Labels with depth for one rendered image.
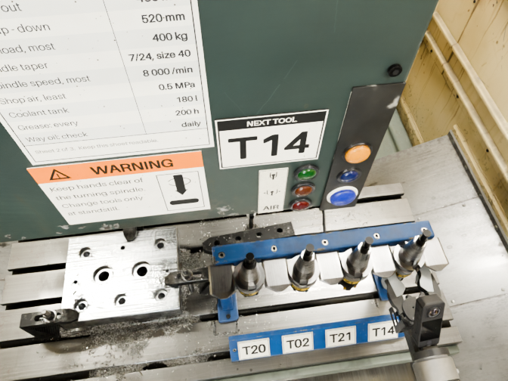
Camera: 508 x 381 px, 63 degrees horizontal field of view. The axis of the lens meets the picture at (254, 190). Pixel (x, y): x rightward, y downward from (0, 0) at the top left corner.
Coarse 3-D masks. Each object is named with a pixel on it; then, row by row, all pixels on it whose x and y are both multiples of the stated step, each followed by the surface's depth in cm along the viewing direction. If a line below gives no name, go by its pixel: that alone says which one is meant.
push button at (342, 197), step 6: (336, 192) 47; (342, 192) 47; (348, 192) 47; (354, 192) 47; (330, 198) 48; (336, 198) 47; (342, 198) 47; (348, 198) 47; (354, 198) 48; (336, 204) 48; (342, 204) 49
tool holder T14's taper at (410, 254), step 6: (414, 240) 80; (402, 246) 85; (408, 246) 81; (414, 246) 80; (420, 246) 79; (402, 252) 84; (408, 252) 82; (414, 252) 81; (420, 252) 80; (402, 258) 84; (408, 258) 82; (414, 258) 82; (420, 258) 83; (408, 264) 84; (414, 264) 84
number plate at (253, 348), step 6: (240, 342) 102; (246, 342) 102; (252, 342) 102; (258, 342) 102; (264, 342) 102; (240, 348) 102; (246, 348) 102; (252, 348) 102; (258, 348) 103; (264, 348) 103; (240, 354) 103; (246, 354) 103; (252, 354) 103; (258, 354) 103; (264, 354) 103; (270, 354) 104
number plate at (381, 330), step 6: (372, 324) 104; (378, 324) 104; (384, 324) 105; (390, 324) 105; (396, 324) 105; (372, 330) 105; (378, 330) 105; (384, 330) 105; (390, 330) 105; (372, 336) 105; (378, 336) 105; (384, 336) 106; (390, 336) 106; (396, 336) 106
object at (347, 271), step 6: (348, 252) 85; (342, 258) 85; (342, 264) 84; (372, 264) 84; (348, 270) 83; (366, 270) 83; (348, 276) 84; (354, 276) 83; (360, 276) 85; (366, 276) 83
